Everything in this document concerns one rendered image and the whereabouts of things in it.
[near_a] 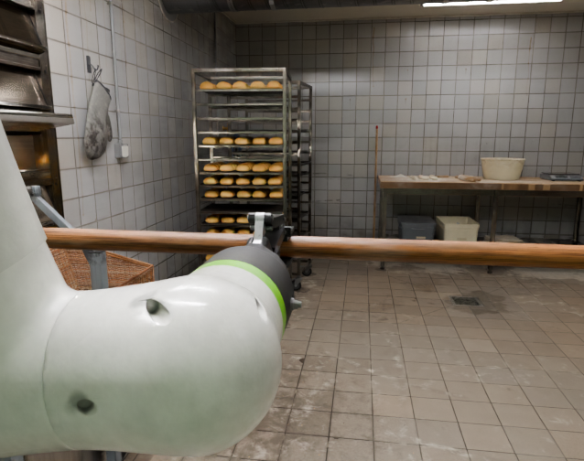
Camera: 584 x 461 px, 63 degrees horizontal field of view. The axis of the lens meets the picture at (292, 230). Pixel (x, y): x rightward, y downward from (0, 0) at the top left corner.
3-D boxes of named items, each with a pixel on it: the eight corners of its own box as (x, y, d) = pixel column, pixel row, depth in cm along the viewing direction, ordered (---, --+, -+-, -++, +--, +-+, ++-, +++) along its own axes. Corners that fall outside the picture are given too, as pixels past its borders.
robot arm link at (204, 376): (276, 501, 25) (249, 302, 23) (58, 502, 27) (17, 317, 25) (304, 374, 39) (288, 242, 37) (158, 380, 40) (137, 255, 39)
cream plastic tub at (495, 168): (484, 180, 476) (486, 159, 472) (474, 176, 517) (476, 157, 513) (529, 181, 470) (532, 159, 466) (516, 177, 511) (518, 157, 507)
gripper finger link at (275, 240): (240, 271, 50) (240, 259, 50) (261, 234, 61) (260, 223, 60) (276, 273, 50) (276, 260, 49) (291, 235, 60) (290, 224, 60)
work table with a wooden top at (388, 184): (377, 270, 482) (380, 181, 465) (375, 251, 560) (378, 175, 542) (611, 279, 451) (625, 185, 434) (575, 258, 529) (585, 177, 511)
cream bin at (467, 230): (442, 247, 483) (443, 223, 478) (434, 237, 531) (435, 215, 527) (479, 248, 479) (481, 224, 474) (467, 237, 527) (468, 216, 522)
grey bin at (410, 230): (399, 245, 489) (400, 222, 485) (395, 235, 538) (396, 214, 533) (435, 246, 484) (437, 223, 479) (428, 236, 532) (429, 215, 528)
